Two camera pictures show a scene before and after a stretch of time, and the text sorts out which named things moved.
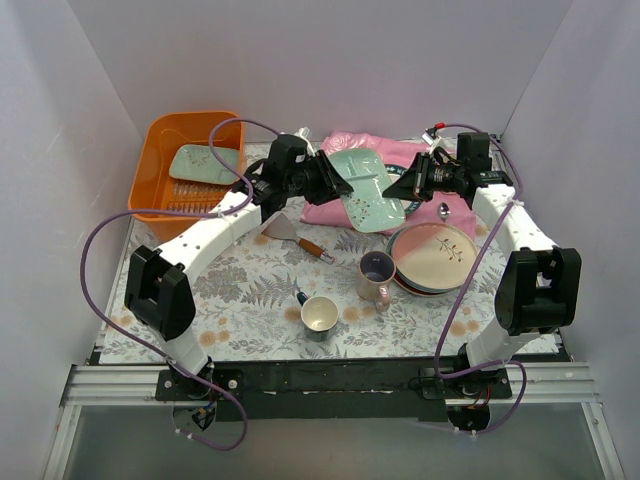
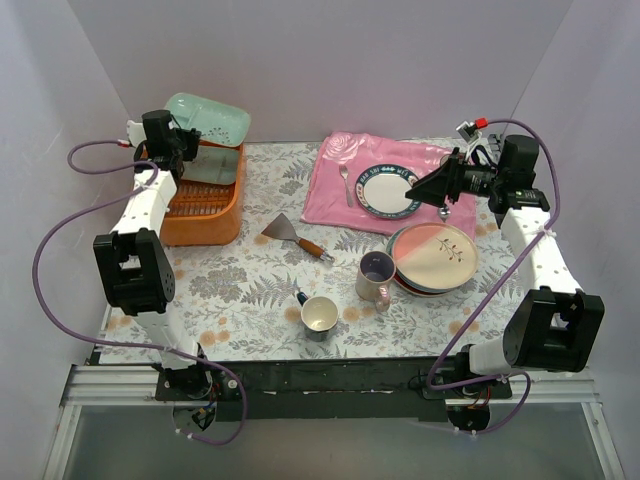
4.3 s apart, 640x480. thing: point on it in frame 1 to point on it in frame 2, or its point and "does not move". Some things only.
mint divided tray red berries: x=198 y=163 does not move
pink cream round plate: x=434 y=256 does not move
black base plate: x=342 y=390 does not move
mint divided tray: x=367 y=172 to x=216 y=122
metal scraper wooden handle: x=279 y=227 does not move
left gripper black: x=316 y=178 to x=190 y=141
